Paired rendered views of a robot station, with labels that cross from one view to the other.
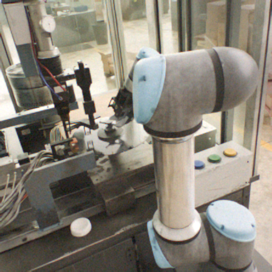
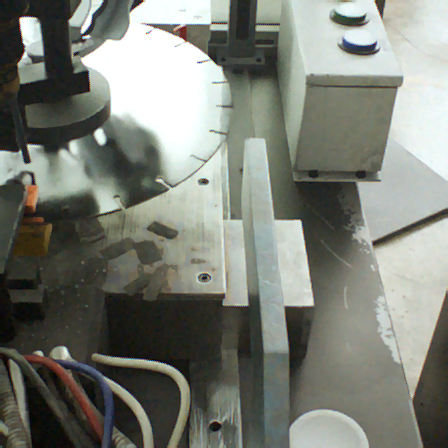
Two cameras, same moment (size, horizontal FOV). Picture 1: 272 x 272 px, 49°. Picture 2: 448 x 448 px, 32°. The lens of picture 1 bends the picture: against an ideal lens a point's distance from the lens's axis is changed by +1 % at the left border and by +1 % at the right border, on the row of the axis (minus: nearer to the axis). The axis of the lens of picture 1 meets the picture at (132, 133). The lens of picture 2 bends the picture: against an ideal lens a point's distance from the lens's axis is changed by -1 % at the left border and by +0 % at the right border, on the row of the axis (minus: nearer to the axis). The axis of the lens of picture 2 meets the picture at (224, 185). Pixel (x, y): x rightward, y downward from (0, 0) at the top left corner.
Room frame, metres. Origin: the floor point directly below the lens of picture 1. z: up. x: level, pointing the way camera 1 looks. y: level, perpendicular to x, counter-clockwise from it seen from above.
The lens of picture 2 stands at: (0.75, 0.61, 1.34)
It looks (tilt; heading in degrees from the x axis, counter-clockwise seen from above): 39 degrees down; 287
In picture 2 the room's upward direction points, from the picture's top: 3 degrees clockwise
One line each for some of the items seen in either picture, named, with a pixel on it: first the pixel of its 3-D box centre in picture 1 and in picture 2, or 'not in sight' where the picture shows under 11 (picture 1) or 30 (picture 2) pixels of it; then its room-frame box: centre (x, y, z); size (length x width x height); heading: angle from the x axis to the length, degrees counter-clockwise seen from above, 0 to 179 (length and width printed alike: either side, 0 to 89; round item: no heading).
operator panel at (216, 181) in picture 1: (211, 173); (330, 69); (0.89, -0.28, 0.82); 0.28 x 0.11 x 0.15; 110
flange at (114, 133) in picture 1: (110, 130); (47, 88); (1.08, 0.09, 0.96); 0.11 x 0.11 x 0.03
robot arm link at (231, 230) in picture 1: (227, 231); not in sight; (0.53, -0.21, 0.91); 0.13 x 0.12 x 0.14; 92
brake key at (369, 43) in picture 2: (198, 165); (358, 44); (0.85, -0.22, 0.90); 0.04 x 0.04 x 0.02
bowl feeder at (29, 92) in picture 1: (40, 94); not in sight; (1.74, 0.53, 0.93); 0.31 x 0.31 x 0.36
